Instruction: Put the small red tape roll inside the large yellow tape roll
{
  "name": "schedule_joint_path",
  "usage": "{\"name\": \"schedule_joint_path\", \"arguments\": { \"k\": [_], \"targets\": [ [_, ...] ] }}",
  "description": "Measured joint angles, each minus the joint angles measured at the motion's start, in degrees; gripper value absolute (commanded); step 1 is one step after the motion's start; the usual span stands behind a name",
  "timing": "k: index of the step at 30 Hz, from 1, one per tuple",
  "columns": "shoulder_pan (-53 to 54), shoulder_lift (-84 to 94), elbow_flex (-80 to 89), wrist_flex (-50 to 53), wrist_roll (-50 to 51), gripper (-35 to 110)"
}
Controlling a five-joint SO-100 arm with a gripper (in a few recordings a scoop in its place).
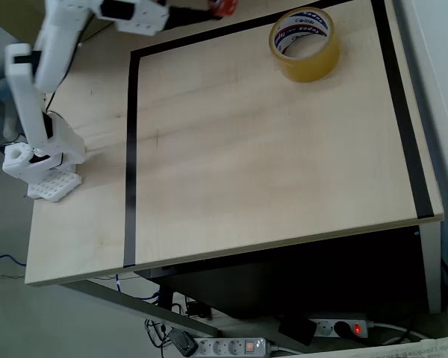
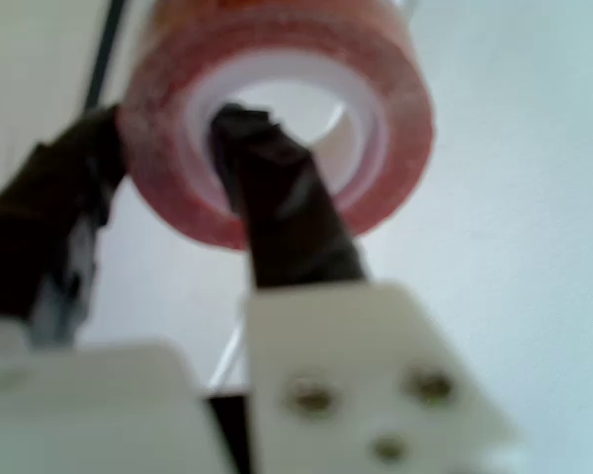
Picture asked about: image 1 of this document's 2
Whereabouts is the red tape roll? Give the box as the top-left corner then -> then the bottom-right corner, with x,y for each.
208,0 -> 240,20

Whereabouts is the yellow packing tape roll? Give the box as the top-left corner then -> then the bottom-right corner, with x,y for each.
269,6 -> 340,84

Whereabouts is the black flat plug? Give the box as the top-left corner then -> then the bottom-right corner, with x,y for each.
169,327 -> 199,357

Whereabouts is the black power adapter box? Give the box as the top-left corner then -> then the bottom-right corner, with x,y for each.
277,315 -> 319,346

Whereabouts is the white power strip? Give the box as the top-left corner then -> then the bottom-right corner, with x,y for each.
191,336 -> 281,357

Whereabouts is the grey power strip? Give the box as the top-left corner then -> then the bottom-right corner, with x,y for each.
307,313 -> 375,339

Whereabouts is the black round plug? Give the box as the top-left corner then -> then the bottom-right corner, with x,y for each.
333,320 -> 355,339

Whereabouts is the white table leg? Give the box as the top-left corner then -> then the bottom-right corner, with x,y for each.
419,219 -> 444,315

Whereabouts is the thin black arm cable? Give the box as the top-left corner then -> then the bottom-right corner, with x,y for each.
46,59 -> 78,113

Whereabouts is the white grid base plate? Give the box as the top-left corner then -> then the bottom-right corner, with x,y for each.
27,168 -> 84,203

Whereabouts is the blue cable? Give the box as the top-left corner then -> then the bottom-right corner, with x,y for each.
114,273 -> 161,302
0,254 -> 27,267

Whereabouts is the grey table frame beam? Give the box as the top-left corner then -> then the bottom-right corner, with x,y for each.
58,278 -> 220,339

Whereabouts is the white power cable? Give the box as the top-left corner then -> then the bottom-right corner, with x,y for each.
368,321 -> 423,345

